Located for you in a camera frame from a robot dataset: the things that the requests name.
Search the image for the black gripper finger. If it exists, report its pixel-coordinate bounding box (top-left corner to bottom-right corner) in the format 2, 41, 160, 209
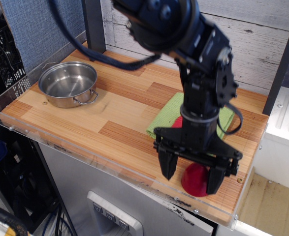
206, 167, 225, 195
158, 149, 178, 180

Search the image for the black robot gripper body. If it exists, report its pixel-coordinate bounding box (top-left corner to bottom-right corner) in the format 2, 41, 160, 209
154, 108, 243, 177

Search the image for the red pepper toy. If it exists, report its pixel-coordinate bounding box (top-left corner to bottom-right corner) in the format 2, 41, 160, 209
181, 163, 208, 197

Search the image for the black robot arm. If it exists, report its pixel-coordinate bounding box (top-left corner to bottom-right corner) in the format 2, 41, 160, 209
113, 0, 242, 197

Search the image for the green folded cloth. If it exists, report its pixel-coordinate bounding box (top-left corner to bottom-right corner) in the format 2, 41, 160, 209
146, 92, 235, 139

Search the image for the stainless steel pot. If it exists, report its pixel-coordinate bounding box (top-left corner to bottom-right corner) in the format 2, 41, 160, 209
38, 61, 98, 108

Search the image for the clear acrylic table guard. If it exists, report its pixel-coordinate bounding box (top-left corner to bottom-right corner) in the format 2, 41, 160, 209
0, 42, 267, 227

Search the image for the white metal side unit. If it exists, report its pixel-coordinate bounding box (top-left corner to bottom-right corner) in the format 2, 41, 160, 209
253, 87, 289, 188

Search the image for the stainless steel cabinet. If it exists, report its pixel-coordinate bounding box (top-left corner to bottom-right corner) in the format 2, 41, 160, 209
39, 144, 218, 236

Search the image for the yellow black object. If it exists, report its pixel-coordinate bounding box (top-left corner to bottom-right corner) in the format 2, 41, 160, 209
0, 211, 29, 236

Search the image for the red handled metal fork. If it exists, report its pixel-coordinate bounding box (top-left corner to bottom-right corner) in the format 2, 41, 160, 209
172, 116, 183, 128

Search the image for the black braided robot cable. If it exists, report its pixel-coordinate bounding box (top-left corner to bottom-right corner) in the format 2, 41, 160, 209
48, 0, 161, 71

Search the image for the dark grey right post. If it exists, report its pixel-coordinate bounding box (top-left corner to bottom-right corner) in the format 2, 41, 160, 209
262, 37, 289, 116

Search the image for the dark grey post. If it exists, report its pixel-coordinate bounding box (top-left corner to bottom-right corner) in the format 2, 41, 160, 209
81, 0, 106, 54
262, 37, 289, 116

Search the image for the dark grey left post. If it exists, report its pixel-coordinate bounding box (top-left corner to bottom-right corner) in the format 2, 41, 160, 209
81, 0, 106, 54

